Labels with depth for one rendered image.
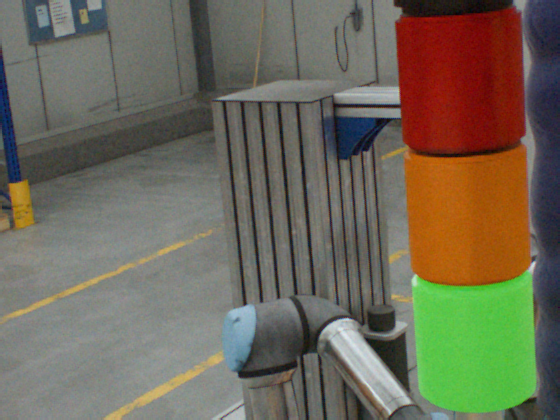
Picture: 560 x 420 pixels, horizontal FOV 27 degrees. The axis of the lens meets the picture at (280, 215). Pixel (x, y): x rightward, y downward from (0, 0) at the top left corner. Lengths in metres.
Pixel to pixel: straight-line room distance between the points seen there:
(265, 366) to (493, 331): 1.69
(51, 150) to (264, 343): 10.13
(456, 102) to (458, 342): 0.10
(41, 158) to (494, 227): 11.68
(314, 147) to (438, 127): 1.78
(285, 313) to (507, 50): 1.74
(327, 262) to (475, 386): 1.82
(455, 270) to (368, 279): 1.97
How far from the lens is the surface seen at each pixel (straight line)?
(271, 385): 2.17
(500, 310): 0.47
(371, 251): 2.44
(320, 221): 2.26
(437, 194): 0.46
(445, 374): 0.48
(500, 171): 0.46
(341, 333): 2.15
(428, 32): 0.45
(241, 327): 2.14
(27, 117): 12.16
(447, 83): 0.45
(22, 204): 10.22
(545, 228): 1.73
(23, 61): 12.13
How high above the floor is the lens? 2.36
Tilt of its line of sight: 14 degrees down
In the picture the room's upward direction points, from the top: 5 degrees counter-clockwise
